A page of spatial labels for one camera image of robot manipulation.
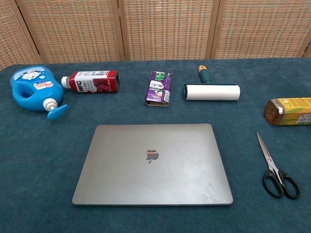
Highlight silver laptop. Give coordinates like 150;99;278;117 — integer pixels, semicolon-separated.
71;123;234;207

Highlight purple drink carton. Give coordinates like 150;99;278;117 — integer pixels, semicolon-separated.
145;70;173;108

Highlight teal lint roller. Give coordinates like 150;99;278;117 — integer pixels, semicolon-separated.
182;65;241;102

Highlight red juice bottle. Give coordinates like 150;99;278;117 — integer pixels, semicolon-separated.
61;70;121;94

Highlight blue table cloth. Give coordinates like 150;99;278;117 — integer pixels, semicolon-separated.
0;57;311;233

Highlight blue pump detergent bottle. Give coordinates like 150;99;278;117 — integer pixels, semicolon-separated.
10;66;69;121

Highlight yellow label tea bottle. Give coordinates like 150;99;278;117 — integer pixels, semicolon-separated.
264;97;311;126

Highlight black handled scissors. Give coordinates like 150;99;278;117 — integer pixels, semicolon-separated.
256;132;301;200

